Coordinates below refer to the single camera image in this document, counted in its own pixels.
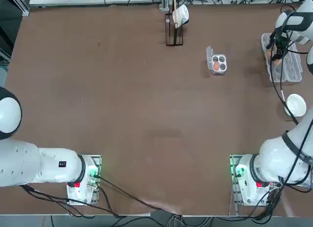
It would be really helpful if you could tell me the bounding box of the black wire cup rack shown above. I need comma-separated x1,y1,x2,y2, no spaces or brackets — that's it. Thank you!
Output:
164,0,190,47

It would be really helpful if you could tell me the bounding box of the white bowl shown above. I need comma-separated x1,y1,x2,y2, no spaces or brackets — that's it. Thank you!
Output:
283,93,307,117

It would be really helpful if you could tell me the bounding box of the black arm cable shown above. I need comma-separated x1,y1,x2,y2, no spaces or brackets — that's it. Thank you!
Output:
270,4,313,164

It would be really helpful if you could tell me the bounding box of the aluminium frame post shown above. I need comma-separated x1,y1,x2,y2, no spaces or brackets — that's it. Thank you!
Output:
158,0,172,11

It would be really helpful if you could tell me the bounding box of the clear four-slot egg tray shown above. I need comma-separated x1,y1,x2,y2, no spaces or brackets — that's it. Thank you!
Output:
205,46,228,75

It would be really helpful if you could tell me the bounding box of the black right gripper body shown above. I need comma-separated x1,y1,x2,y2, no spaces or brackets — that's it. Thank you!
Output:
273,32,291,53

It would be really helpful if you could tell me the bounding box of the transparent twelve-slot egg tray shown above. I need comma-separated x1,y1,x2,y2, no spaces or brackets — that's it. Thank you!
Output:
261,32,304,84

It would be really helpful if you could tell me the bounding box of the white cup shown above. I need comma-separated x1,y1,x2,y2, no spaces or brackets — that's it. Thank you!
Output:
172,4,190,26

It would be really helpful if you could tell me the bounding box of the black base cable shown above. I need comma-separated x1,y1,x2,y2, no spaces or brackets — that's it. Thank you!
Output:
19,175,186,218

